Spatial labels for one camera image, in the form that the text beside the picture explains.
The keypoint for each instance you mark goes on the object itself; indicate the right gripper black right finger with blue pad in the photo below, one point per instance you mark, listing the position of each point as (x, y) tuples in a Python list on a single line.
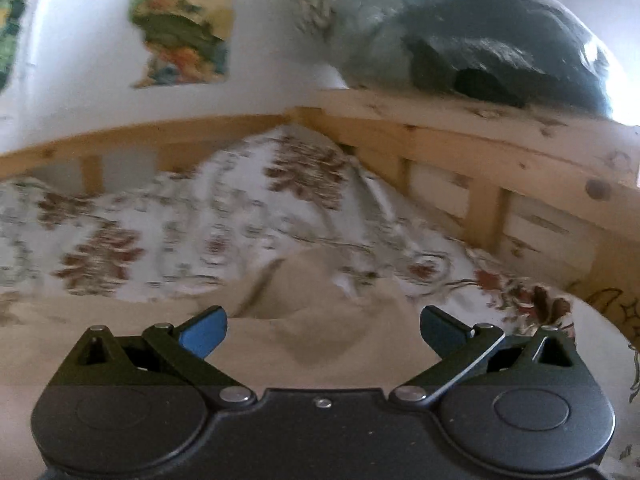
[(483, 365)]

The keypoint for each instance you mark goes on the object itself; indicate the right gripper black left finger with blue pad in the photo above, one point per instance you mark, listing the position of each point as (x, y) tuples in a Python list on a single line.
[(163, 355)]

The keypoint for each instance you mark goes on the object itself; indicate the beige garment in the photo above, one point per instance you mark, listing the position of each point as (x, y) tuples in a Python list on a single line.
[(292, 324)]

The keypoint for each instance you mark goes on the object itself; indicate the teal clothes pile in bag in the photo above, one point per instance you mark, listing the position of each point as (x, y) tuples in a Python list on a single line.
[(510, 52)]

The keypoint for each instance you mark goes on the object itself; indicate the floral patterned bedspread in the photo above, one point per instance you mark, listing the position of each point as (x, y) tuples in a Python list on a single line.
[(259, 200)]

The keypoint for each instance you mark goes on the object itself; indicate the wooden bed frame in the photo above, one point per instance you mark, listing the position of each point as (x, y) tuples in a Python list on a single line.
[(584, 166)]

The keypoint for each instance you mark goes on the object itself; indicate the colourful landscape wall poster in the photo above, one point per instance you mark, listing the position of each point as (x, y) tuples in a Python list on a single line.
[(187, 40)]

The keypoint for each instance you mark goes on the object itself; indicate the green yellow wall poster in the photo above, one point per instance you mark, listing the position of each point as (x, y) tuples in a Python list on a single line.
[(12, 12)]

